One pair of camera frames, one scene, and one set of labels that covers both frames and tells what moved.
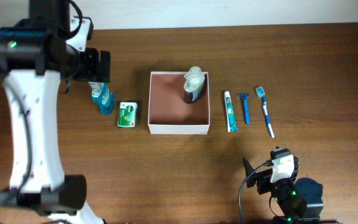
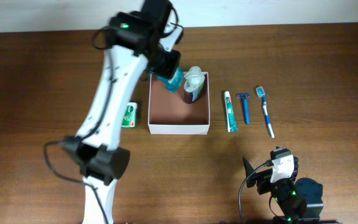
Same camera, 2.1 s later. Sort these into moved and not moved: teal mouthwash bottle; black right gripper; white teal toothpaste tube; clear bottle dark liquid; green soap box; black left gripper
Moved: black left gripper; teal mouthwash bottle
Not moved: white teal toothpaste tube; black right gripper; clear bottle dark liquid; green soap box
